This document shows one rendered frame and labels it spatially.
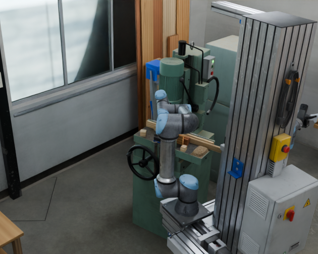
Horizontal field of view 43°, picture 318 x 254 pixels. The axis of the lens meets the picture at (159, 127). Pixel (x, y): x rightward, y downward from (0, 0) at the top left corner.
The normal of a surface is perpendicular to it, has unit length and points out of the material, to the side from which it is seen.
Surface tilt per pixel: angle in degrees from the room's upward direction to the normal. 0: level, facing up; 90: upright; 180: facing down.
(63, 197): 0
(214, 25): 90
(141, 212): 90
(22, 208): 0
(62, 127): 90
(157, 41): 87
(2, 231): 0
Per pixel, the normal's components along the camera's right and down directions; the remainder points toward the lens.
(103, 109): 0.75, 0.33
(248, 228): -0.83, 0.23
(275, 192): 0.04, -0.88
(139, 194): -0.55, 0.37
